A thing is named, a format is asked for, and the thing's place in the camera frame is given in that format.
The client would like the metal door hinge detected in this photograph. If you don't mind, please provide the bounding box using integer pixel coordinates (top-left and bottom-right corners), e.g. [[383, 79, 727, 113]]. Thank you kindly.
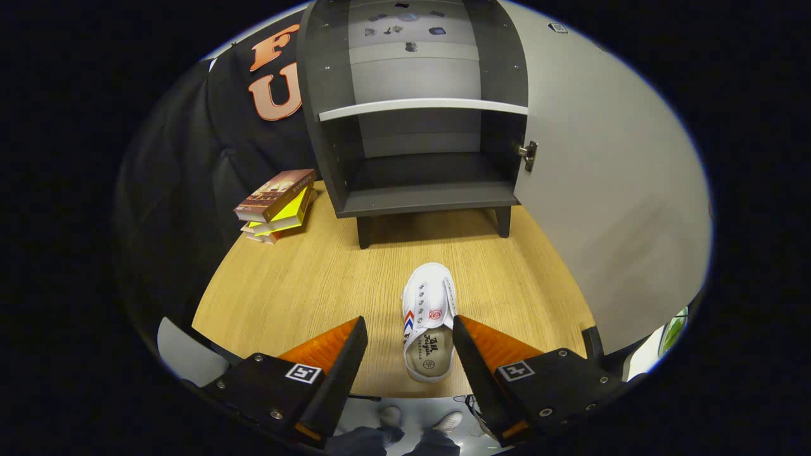
[[516, 141, 539, 174]]

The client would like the yellow book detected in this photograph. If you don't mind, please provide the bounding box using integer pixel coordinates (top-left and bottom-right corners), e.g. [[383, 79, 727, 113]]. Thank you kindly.
[[247, 187, 314, 236]]

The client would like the brown cover book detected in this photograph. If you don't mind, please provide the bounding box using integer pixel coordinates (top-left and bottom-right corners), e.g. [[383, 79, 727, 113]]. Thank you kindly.
[[234, 169, 316, 222]]

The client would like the pale red book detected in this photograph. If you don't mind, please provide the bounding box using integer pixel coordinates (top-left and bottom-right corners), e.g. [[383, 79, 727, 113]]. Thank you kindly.
[[241, 222, 286, 244]]

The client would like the white cabinet shelf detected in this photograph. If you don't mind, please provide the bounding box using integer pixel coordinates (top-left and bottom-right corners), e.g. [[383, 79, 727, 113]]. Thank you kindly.
[[318, 98, 528, 122]]

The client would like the black backdrop cloth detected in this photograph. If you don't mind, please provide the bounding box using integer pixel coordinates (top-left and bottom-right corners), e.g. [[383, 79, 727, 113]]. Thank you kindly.
[[114, 22, 330, 355]]

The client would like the person's leg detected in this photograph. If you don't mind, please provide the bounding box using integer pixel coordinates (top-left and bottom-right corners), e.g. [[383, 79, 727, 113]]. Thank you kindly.
[[405, 429, 462, 456], [324, 426, 406, 456]]

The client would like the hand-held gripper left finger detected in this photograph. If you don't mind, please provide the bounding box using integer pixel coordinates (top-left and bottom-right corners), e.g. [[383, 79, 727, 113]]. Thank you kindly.
[[201, 315, 369, 444]]

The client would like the white canvas shoe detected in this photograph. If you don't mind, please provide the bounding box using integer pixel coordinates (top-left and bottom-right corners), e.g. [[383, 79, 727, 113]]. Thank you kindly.
[[401, 262, 458, 384]]

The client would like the person's left leg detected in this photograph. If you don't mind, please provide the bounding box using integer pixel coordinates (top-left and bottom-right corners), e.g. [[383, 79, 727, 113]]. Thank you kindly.
[[324, 426, 406, 456]]

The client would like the dark grey shoe cabinet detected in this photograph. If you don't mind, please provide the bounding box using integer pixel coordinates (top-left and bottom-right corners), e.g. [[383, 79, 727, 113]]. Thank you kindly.
[[297, 0, 539, 250]]

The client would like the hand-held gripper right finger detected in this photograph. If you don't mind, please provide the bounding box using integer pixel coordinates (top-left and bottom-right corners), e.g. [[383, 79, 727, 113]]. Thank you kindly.
[[452, 315, 628, 446]]

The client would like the green object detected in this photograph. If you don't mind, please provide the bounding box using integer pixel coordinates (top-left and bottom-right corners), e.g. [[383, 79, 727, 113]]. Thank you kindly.
[[659, 307, 688, 357]]

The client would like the person's right leg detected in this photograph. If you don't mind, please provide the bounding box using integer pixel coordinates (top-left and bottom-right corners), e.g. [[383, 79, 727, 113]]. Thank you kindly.
[[405, 429, 462, 456]]

